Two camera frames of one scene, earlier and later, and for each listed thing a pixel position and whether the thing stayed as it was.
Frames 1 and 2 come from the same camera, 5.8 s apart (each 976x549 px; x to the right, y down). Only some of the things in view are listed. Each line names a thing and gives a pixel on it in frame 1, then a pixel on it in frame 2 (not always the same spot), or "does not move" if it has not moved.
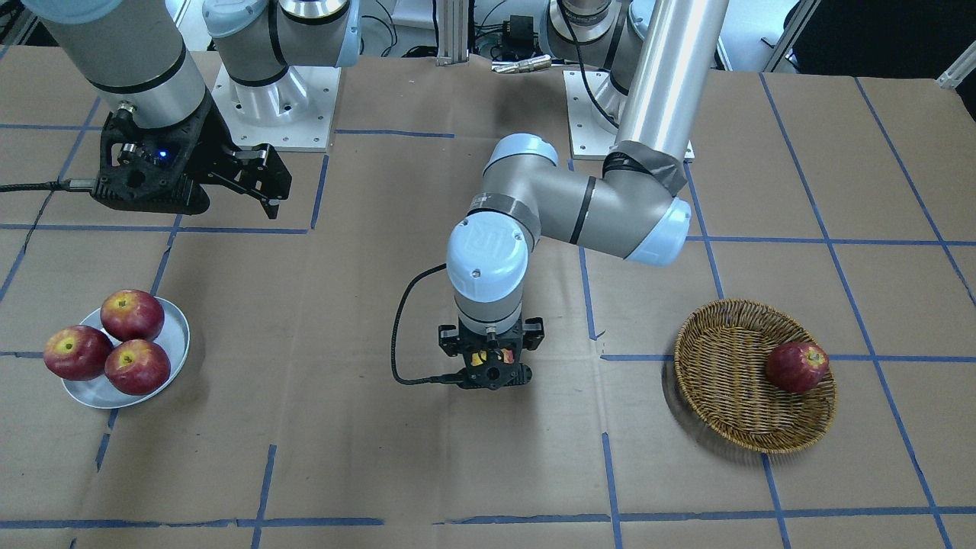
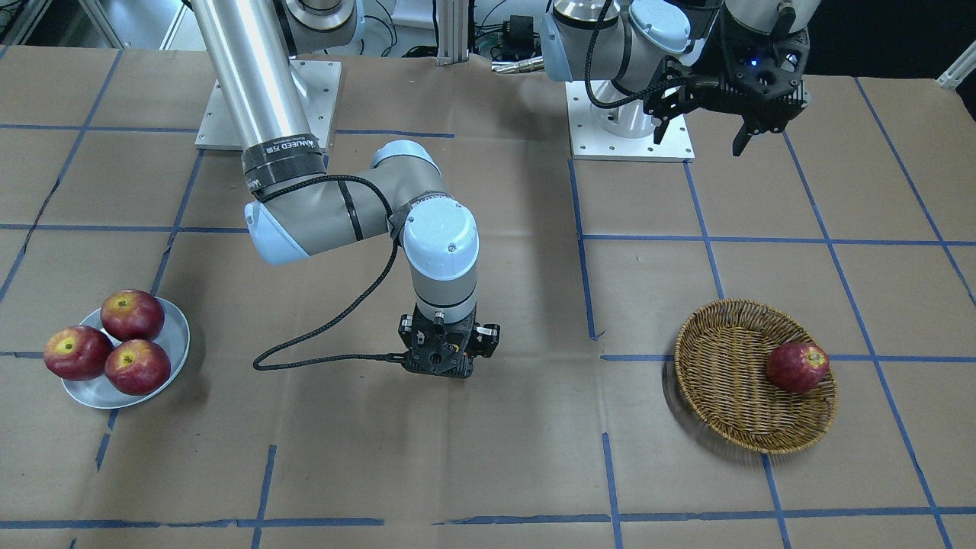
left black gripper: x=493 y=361 to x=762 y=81
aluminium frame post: x=452 y=31 does not move
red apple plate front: x=137 y=367 does not move
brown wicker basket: x=720 y=357 does not move
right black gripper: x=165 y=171 to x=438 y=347
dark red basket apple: x=796 y=367 does not move
